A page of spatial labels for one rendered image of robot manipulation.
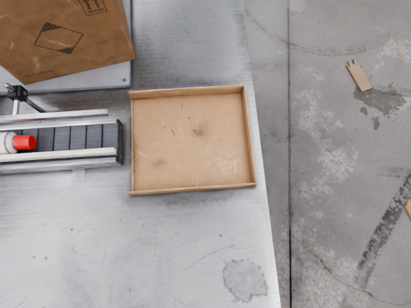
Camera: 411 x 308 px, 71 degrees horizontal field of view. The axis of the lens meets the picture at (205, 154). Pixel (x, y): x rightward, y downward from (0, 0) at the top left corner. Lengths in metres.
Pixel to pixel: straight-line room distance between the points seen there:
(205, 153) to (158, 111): 0.17
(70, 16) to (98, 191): 0.39
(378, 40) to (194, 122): 1.64
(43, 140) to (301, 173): 1.27
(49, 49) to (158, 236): 0.50
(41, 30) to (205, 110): 0.40
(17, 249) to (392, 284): 1.62
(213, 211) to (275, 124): 1.06
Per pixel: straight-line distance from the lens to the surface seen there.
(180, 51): 0.86
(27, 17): 0.71
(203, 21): 0.92
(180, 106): 0.77
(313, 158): 1.69
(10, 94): 0.76
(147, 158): 0.74
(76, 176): 0.78
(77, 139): 0.75
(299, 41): 2.00
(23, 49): 0.79
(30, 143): 0.76
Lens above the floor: 1.53
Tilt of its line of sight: 75 degrees down
